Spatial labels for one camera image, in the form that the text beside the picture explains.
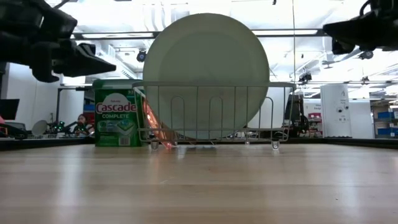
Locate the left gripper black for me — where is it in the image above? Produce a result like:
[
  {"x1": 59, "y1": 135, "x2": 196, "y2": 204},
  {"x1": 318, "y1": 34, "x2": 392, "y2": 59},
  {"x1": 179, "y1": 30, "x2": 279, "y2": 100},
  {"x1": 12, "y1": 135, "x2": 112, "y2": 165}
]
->
[{"x1": 30, "y1": 1, "x2": 118, "y2": 83}]

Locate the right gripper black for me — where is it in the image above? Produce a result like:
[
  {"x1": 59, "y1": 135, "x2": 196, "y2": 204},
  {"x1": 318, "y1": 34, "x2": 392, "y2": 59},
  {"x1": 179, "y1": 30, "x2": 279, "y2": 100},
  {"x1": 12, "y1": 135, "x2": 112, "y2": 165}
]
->
[{"x1": 323, "y1": 7, "x2": 398, "y2": 55}]

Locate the orange translucent small plate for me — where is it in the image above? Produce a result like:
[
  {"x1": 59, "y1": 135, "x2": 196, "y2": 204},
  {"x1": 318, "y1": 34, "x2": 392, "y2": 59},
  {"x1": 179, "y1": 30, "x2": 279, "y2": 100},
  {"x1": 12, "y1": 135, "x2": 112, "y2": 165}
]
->
[{"x1": 141, "y1": 98, "x2": 175, "y2": 150}]

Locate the large pale green plate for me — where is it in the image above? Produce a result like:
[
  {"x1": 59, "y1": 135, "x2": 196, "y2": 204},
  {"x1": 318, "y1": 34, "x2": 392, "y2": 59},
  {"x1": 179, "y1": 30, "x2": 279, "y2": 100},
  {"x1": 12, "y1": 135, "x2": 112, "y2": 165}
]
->
[{"x1": 142, "y1": 12, "x2": 271, "y2": 141}]

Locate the overhead light bar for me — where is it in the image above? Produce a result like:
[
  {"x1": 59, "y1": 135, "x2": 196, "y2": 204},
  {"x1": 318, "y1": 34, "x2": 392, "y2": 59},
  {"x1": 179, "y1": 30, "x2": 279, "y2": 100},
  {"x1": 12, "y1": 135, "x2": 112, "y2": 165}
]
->
[{"x1": 71, "y1": 29, "x2": 324, "y2": 40}]

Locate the person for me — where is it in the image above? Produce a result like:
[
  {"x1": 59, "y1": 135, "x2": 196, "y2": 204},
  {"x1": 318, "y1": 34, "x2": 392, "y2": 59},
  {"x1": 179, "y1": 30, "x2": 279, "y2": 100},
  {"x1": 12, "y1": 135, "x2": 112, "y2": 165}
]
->
[{"x1": 73, "y1": 113, "x2": 94, "y2": 136}]

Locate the small robot with green lights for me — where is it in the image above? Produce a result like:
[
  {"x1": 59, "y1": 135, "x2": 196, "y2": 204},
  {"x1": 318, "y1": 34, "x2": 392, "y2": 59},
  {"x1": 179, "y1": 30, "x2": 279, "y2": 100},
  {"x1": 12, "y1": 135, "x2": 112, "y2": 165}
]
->
[{"x1": 46, "y1": 119, "x2": 78, "y2": 136}]

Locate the white round dish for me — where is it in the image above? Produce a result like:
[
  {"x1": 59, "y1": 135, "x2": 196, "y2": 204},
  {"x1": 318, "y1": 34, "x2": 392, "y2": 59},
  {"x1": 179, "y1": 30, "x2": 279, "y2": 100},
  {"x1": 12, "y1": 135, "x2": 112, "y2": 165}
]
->
[{"x1": 31, "y1": 119, "x2": 49, "y2": 136}]

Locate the black monitor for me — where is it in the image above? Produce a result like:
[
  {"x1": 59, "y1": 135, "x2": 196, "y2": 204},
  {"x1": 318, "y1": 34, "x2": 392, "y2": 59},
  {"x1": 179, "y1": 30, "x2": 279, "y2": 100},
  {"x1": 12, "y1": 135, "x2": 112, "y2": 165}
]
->
[{"x1": 0, "y1": 98, "x2": 20, "y2": 121}]

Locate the white tall cabinet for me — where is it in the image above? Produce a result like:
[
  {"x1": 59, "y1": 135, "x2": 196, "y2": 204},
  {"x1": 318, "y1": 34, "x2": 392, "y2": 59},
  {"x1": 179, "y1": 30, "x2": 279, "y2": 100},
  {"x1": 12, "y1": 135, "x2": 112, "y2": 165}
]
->
[{"x1": 320, "y1": 83, "x2": 353, "y2": 138}]

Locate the green Cascade detergent tub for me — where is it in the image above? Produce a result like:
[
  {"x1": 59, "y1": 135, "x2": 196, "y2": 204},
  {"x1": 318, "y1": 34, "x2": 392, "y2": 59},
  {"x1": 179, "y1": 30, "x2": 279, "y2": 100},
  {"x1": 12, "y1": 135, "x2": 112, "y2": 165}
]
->
[{"x1": 92, "y1": 78, "x2": 147, "y2": 148}]

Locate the black background equipment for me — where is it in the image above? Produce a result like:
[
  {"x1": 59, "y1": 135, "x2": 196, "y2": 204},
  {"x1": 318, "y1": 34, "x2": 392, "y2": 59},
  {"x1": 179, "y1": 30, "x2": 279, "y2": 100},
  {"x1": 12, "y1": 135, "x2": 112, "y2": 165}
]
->
[{"x1": 285, "y1": 93, "x2": 310, "y2": 139}]

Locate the black aluminium table frame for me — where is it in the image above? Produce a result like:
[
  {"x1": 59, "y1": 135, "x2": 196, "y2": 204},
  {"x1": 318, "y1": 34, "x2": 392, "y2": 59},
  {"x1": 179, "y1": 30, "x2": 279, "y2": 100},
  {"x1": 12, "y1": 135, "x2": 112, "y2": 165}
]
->
[{"x1": 0, "y1": 136, "x2": 398, "y2": 152}]

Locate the wire dish rack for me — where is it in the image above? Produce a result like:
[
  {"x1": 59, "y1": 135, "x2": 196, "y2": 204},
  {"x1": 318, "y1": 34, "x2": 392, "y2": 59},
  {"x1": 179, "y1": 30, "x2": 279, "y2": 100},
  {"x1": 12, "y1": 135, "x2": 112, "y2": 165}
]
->
[{"x1": 132, "y1": 81, "x2": 297, "y2": 151}]

